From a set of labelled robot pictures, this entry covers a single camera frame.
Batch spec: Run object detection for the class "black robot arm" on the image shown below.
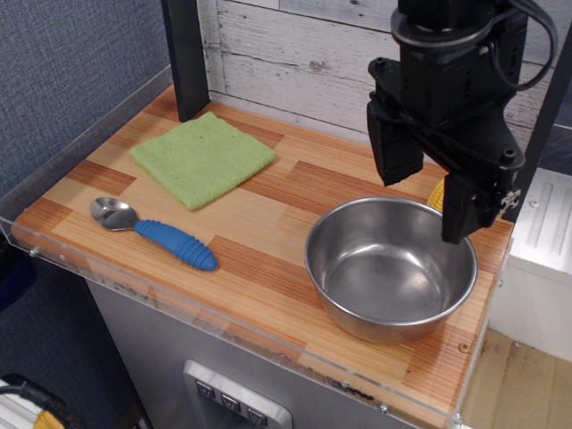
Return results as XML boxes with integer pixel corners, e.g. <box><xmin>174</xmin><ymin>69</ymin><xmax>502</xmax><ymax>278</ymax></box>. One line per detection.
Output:
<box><xmin>366</xmin><ymin>1</ymin><xmax>527</xmax><ymax>243</ymax></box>

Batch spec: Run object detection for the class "white aluminium rail block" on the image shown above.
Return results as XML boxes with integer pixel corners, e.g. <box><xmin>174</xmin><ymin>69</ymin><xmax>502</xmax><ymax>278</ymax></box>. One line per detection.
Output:
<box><xmin>489</xmin><ymin>169</ymin><xmax>571</xmax><ymax>361</ymax></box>

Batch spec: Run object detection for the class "stainless steel bowl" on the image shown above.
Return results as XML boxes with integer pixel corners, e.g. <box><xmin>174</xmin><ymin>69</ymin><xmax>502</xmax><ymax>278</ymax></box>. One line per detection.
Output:
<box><xmin>305</xmin><ymin>197</ymin><xmax>478</xmax><ymax>344</ymax></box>

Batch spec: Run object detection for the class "green cloth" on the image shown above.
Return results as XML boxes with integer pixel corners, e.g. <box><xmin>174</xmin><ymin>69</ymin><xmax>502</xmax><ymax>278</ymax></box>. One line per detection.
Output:
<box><xmin>130</xmin><ymin>112</ymin><xmax>275</xmax><ymax>211</ymax></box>

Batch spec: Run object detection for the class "yellow toy corn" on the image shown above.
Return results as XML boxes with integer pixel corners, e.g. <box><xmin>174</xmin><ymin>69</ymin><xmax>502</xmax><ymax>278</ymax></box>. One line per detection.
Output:
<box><xmin>427</xmin><ymin>178</ymin><xmax>445</xmax><ymax>212</ymax></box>

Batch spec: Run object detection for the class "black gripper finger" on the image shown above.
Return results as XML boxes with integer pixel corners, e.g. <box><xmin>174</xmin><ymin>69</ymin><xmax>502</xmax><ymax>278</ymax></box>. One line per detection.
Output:
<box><xmin>366</xmin><ymin>101</ymin><xmax>424</xmax><ymax>187</ymax></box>
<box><xmin>442</xmin><ymin>171</ymin><xmax>509</xmax><ymax>244</ymax></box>

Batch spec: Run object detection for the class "silver button control panel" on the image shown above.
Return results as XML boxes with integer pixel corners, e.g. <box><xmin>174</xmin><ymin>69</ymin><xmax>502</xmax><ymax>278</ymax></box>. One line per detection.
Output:
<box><xmin>183</xmin><ymin>359</ymin><xmax>293</xmax><ymax>428</ymax></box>

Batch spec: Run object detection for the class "clear acrylic guard rail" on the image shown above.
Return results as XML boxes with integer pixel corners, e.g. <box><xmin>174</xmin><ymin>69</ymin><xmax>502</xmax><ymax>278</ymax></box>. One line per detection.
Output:
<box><xmin>1</xmin><ymin>68</ymin><xmax>512</xmax><ymax>420</ymax></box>

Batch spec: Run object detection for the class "blue handled metal spoon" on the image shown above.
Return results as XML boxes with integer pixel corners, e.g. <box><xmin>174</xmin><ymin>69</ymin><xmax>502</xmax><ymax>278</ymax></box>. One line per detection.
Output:
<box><xmin>89</xmin><ymin>197</ymin><xmax>218</xmax><ymax>271</ymax></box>

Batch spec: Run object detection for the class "yellow object bottom left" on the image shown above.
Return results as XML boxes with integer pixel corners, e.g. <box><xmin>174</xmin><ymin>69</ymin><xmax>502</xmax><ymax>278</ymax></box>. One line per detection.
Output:
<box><xmin>32</xmin><ymin>410</ymin><xmax>64</xmax><ymax>429</ymax></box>

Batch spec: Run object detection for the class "silver toy kitchen cabinet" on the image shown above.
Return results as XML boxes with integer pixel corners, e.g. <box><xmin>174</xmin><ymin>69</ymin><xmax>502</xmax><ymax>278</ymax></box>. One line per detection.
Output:
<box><xmin>88</xmin><ymin>282</ymin><xmax>451</xmax><ymax>428</ymax></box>

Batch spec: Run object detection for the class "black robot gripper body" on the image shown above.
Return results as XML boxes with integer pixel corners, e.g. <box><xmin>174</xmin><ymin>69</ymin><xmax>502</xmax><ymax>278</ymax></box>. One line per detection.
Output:
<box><xmin>368</xmin><ymin>26</ymin><xmax>526</xmax><ymax>187</ymax></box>

